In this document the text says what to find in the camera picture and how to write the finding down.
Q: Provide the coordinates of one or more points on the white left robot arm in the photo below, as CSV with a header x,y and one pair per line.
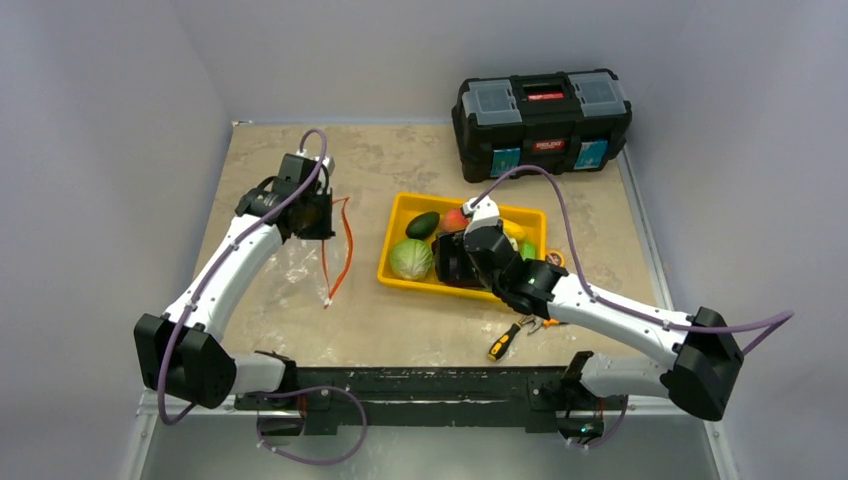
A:
x,y
180,351

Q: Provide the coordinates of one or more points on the orange handled pliers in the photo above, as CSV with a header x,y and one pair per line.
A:
x,y
532,323

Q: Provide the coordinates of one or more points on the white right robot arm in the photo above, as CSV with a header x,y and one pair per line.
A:
x,y
691,359

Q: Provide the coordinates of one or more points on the black plastic toolbox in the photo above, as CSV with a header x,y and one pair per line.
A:
x,y
561,122

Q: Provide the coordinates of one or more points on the green pepper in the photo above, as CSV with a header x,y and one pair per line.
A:
x,y
528,250

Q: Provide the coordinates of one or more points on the black metal base frame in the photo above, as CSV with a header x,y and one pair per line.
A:
x,y
542,399

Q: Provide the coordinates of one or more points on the yellow black screwdriver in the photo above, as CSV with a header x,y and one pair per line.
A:
x,y
501,345

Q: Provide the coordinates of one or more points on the red peach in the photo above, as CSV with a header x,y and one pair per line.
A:
x,y
453,220

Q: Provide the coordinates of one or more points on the yellow banana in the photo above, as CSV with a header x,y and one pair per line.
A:
x,y
514,230

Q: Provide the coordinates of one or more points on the dark green avocado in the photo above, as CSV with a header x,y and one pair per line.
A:
x,y
423,225

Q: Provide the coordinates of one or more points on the green cabbage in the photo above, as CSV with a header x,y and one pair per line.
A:
x,y
411,259

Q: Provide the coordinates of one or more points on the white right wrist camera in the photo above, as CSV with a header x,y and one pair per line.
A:
x,y
480,212

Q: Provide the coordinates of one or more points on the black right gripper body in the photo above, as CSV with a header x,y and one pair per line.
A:
x,y
449,258

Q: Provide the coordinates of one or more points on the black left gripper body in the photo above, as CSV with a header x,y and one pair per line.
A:
x,y
317,222

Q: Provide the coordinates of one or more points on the yellow plastic tray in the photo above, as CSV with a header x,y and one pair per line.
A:
x,y
407,205

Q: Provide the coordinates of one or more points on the clear orange zip bag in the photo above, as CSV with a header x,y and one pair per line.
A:
x,y
321,266

